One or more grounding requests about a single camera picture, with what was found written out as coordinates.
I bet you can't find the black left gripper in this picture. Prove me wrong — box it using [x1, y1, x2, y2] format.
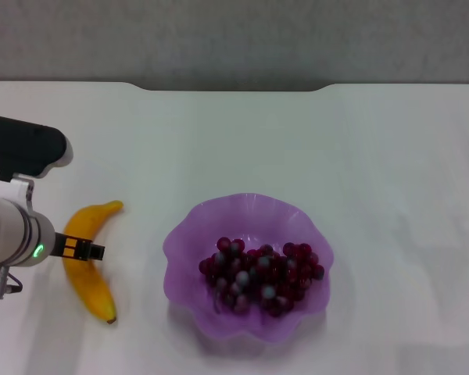
[51, 232, 106, 262]

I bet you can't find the yellow banana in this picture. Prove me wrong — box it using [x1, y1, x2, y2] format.
[60, 199, 124, 326]

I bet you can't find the dark red grape bunch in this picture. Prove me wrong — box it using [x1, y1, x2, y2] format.
[198, 237, 325, 318]

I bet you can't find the purple plastic wavy bowl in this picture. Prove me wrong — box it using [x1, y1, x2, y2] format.
[163, 191, 335, 345]

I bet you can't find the silver cable connector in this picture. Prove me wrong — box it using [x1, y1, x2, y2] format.
[0, 265, 23, 301]

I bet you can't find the left wrist camera housing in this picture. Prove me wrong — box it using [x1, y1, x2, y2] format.
[0, 112, 73, 180]

